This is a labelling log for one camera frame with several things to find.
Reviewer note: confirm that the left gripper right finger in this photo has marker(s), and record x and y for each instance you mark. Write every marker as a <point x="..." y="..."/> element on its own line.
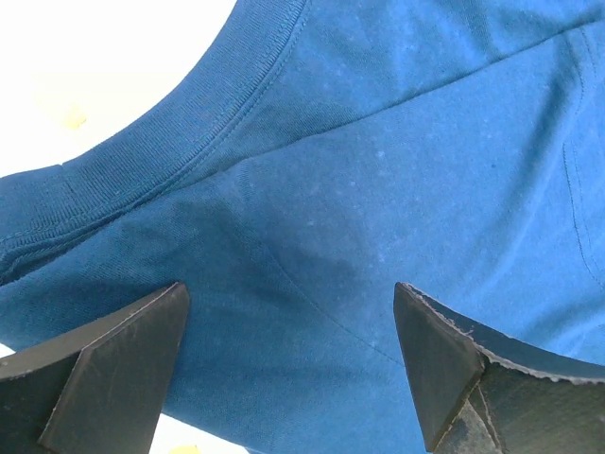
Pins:
<point x="476" y="390"/>

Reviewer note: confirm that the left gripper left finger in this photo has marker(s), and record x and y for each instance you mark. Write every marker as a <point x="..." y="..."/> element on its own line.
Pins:
<point x="99" y="388"/>

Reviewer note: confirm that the blue printed t shirt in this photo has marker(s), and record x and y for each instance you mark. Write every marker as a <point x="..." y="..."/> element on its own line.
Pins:
<point x="319" y="153"/>

